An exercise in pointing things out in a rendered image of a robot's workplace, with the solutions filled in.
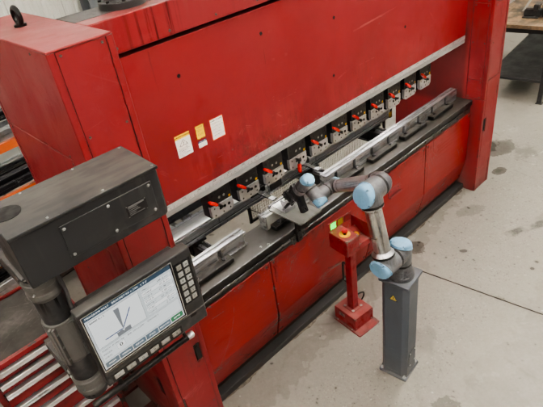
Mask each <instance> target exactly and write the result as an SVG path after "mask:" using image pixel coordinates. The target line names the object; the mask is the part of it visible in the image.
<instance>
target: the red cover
mask: <svg viewBox="0 0 543 407"><path fill-rule="evenodd" d="M267 1H270V0H150V1H148V2H145V3H143V4H141V5H140V6H135V7H133V8H129V9H125V10H116V11H113V12H111V13H107V14H105V15H100V16H97V17H94V18H92V19H87V20H84V21H81V22H78V23H76V24H79V25H83V26H88V27H94V28H98V29H102V30H106V31H111V32H112V35H113V38H114V41H115V44H116V49H117V52H118V54H121V53H123V52H127V51H129V50H132V49H135V48H138V47H141V46H143V45H146V44H149V43H152V42H154V41H157V40H160V39H163V38H166V37H168V36H172V35H174V34H177V33H180V32H182V31H186V30H188V29H191V28H194V27H197V26H200V25H202V24H205V23H208V22H211V21H213V20H216V19H219V18H222V17H225V16H227V15H231V14H233V13H236V12H239V11H240V10H245V9H247V8H250V7H252V6H256V5H258V4H261V3H263V2H267Z"/></svg>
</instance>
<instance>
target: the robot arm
mask: <svg viewBox="0 0 543 407"><path fill-rule="evenodd" d="M314 182H315V178H314V176H313V175H312V174H309V173H306V174H303V175H302V176H301V177H300V179H299V180H298V181H297V183H294V184H292V185H290V188H289V189H287V190H286V191H284V193H283V194H282V196H283V197H284V198H285V201H283V200H281V201H280V203H281V205H282V207H283V209H282V210H286V209H287V208H288V207H289V206H290V205H291V206H293V205H294V204H295V203H297V205H298V207H299V210H300V212H301V213H305V212H307V211H309V209H308V207H307V204H306V201H305V198H304V196H303V195H304V194H306V195H307V196H308V197H309V199H310V200H311V201H312V203H313V204H314V205H315V206H316V207H317V208H320V207H321V206H323V205H324V204H325V203H327V201H328V199H327V198H328V197H329V196H331V195H332V194H334V193H338V192H345V191H353V200H354V202H355V204H357V205H356V206H357V207H359V208H360V209H361V210H362V211H364V212H365V216H366V220H367V223H368V230H369V233H370V237H371V241H372V244H373V252H372V258H373V261H372V262H371V263H370V264H369V267H370V270H371V272H372V273H373V274H374V275H375V276H376V277H378V278H380V279H389V280H391V281H392V282H395V283H409V282H410V281H411V280H412V279H413V278H414V277H415V269H414V267H413V265H412V250H413V247H412V242H411V241H410V240H409V239H407V238H405V237H394V238H392V239H391V240H390V241H389V237H388V233H387V229H386V225H385V218H384V214H383V211H382V208H383V207H384V205H385V203H384V199H383V196H385V195H386V194H387V193H388V192H389V191H390V190H391V187H392V178H391V177H390V176H389V175H388V174H387V173H386V172H384V171H375V172H371V173H369V174H366V175H361V176H355V177H349V178H337V177H333V178H331V179H329V180H328V181H327V182H326V183H324V184H322V185H321V186H320V187H317V186H316V184H315V183H314Z"/></svg>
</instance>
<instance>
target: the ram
mask: <svg viewBox="0 0 543 407"><path fill-rule="evenodd" d="M467 9H468V0H270V1H267V2H263V3H261V4H258V5H256V6H252V7H250V8H247V9H245V10H240V11H239V12H236V13H233V14H231V15H227V16H225V17H222V18H219V19H216V20H213V21H211V22H208V23H205V24H202V25H200V26H197V27H194V28H191V29H188V30H186V31H182V32H180V33H177V34H174V35H172V36H168V37H166V38H163V39H160V40H157V41H154V42H152V43H149V44H146V45H143V46H141V47H138V48H135V49H132V50H129V51H127V52H123V53H121V54H119V58H120V62H121V65H122V68H123V71H124V76H125V78H126V82H127V84H128V89H129V92H130V94H131V98H132V101H133V106H134V108H135V112H136V114H137V119H138V122H139V124H140V128H141V132H142V136H143V138H144V141H145V146H146V148H147V152H148V154H149V159H150V162H152V163H153V164H155V165H156V166H158V168H157V169H156V171H157V173H158V178H159V181H160V184H161V187H162V192H163V194H164V198H165V201H166V206H169V205H170V204H172V203H174V202H175V201H177V200H179V199H181V198H183V197H184V196H186V195H188V194H190V193H191V192H193V191H195V190H196V189H198V188H200V187H202V186H203V185H205V184H207V183H209V182H211V181H212V180H214V179H215V178H218V177H219V176H221V175H223V174H224V173H226V172H228V171H229V170H232V169H233V168H234V167H236V166H239V165H240V164H242V163H243V162H245V161H247V160H249V159H251V158H252V157H254V156H255V155H257V154H259V153H261V152H263V151H264V150H266V149H268V148H270V147H272V146H273V145H275V144H277V143H278V142H280V141H282V140H283V139H285V138H287V137H288V136H291V135H292V134H293V133H295V132H298V131H299V130H301V129H303V128H304V127H306V126H308V125H310V124H311V123H313V122H315V121H316V120H319V119H320V118H322V117H323V116H325V115H327V114H329V113H331V112H332V111H334V110H336V109H337V108H339V107H341V106H342V105H344V104H346V103H348V102H350V101H352V100H353V99H355V98H357V97H358V96H360V95H362V94H363V93H365V92H367V91H369V90H371V89H372V88H374V87H375V86H378V85H380V84H381V83H382V82H384V81H386V80H388V79H390V78H391V77H393V76H395V75H396V74H398V73H401V72H402V71H403V70H405V69H407V68H409V67H411V66H412V65H414V64H416V63H417V62H419V61H421V60H422V59H424V58H426V57H428V56H430V55H432V54H433V53H434V52H437V51H439V50H440V49H442V48H444V47H445V46H447V45H449V44H451V43H452V42H454V41H455V40H458V39H460V38H461V37H462V36H465V29H466V19H467ZM464 42H465V40H462V41H461V42H459V43H458V44H455V45H454V46H452V47H451V48H449V49H447V50H445V51H444V52H442V53H440V54H439V55H437V56H435V57H433V58H432V59H430V60H429V61H426V62H425V63H423V64H421V65H420V66H418V67H416V68H415V69H413V70H411V71H410V72H408V73H406V74H404V75H402V76H401V77H400V78H397V79H396V80H394V81H392V82H391V83H389V84H387V85H386V86H383V87H382V88H380V89H379V90H376V91H375V92H373V93H371V94H370V95H368V96H366V97H365V98H363V99H361V100H360V101H358V102H356V103H354V104H352V105H351V106H350V107H347V108H346V109H344V110H342V111H341V112H339V113H337V114H336V115H333V116H332V117H330V118H329V119H327V120H325V121H323V122H322V123H320V124H318V125H317V126H315V127H313V128H311V129H310V130H308V131H307V132H304V133H303V134H301V135H300V136H298V137H296V138H294V139H293V140H291V141H289V142H288V143H286V144H284V145H282V146H280V147H279V148H278V149H275V150H274V151H272V152H270V153H269V154H267V155H265V156H264V157H261V158H260V159H259V160H257V161H255V162H253V163H251V164H250V165H248V166H246V167H245V168H243V169H241V170H239V171H238V172H236V173H235V174H232V175H230V176H229V177H228V178H226V179H224V180H222V181H220V182H219V183H217V184H216V185H214V186H212V187H210V188H209V189H207V190H206V191H203V192H201V193H200V194H198V195H197V196H195V197H193V198H191V199H190V200H188V201H187V202H185V203H182V204H181V205H179V206H178V207H177V208H174V209H172V210H171V211H169V212H168V213H167V214H166V216H167V218H168V217H170V216H172V215H174V214H175V213H176V212H179V211H180V210H182V209H184V208H185V207H187V206H188V205H190V204H193V203H194V202H196V201H197V200H198V199H201V198H202V197H204V196H206V195H207V194H209V193H211V192H212V191H215V190H216V189H217V188H219V187H221V186H223V185H224V184H226V183H228V182H229V181H231V180H233V179H234V178H236V177H237V176H239V175H241V174H243V173H245V172H247V171H248V170H250V169H251V168H253V167H255V166H257V165H258V164H260V163H261V162H264V161H265V160H267V159H268V158H270V157H272V156H273V155H275V154H277V153H278V152H280V151H282V150H283V149H286V148H287V147H289V146H290V145H292V144H294V143H296V142H297V141H299V140H300V139H302V138H304V137H305V136H308V135H309V134H310V133H312V132H314V131H316V130H318V129H319V128H321V127H322V126H324V125H326V124H328V123H330V122H331V121H332V120H335V119H336V118H338V117H340V116H341V115H343V114H345V113H346V112H348V111H350V110H351V109H353V108H354V107H357V106H359V105H360V104H361V103H363V102H365V101H367V100H368V99H370V98H371V97H373V96H375V95H377V94H379V93H381V92H382V91H383V90H385V89H387V88H389V87H390V86H392V85H394V84H395V83H397V82H399V81H401V80H402V79H403V78H406V77H408V76H409V75H411V74H412V73H414V72H416V71H417V70H419V69H421V68H423V67H424V66H426V65H428V64H430V63H431V62H433V61H434V60H436V59H438V58H439V57H442V56H443V55H444V54H446V53H448V52H450V51H452V50H453V49H455V48H457V47H458V46H460V45H462V44H463V43H464ZM221 114H222V117H223V121H224V125H225V133H226V135H224V136H222V137H220V138H218V139H216V140H213V136H212V132H211V128H210V124H209V121H210V120H211V119H213V118H215V117H217V116H219V115H221ZM200 124H203V125H204V132H205V136H204V137H202V138H200V139H199V140H197V136H196V130H195V127H196V126H198V125H200ZM186 131H189V135H190V138H191V142H192V148H193V151H194V152H192V153H190V154H188V155H187V156H185V157H182V158H180V159H179V154H178V150H177V147H176V144H175V139H174V137H176V136H178V135H180V134H182V133H184V132H186ZM205 138H206V140H207V143H208V144H207V145H205V146H204V147H202V148H200V147H199V143H198V142H200V141H202V140H204V139H205Z"/></svg>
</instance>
